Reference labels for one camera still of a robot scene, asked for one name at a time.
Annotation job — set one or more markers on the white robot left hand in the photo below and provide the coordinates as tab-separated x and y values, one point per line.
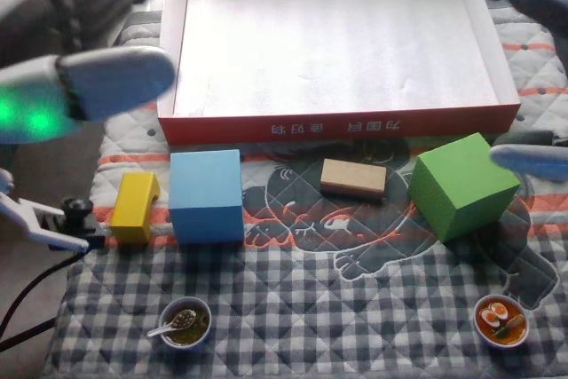
115	81

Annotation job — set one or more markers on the blue cube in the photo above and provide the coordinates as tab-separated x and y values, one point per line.
206	197

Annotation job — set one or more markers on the green cube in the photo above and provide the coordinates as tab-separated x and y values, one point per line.
461	192

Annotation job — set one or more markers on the white tray with red edge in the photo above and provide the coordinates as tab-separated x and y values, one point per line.
333	50

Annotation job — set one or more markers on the yellow arch block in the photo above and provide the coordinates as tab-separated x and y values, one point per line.
133	201

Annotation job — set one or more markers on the toy green soup bowl with spoon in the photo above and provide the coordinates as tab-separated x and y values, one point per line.
186	323

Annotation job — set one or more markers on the brown wooden block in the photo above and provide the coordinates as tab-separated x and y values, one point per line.
352	177

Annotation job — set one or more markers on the grey quilt with bear print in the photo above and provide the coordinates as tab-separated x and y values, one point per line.
310	272

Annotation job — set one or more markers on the toy ramen bowl with egg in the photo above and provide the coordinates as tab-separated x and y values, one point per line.
501	321

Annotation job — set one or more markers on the small black camera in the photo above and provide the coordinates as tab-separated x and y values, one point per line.
77	208

